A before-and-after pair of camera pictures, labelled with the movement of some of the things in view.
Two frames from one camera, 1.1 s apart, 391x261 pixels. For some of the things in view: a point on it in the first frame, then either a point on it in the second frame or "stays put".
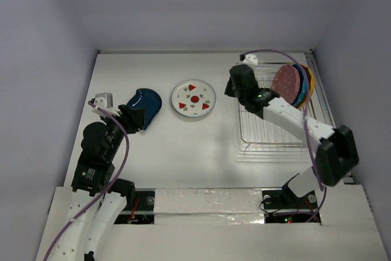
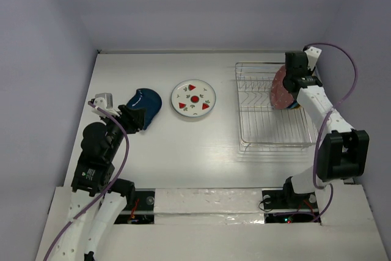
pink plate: (286, 82) stays put
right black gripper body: (231, 87) → (289, 84)
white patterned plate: (193, 98) stays put
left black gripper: (134, 118) stays put
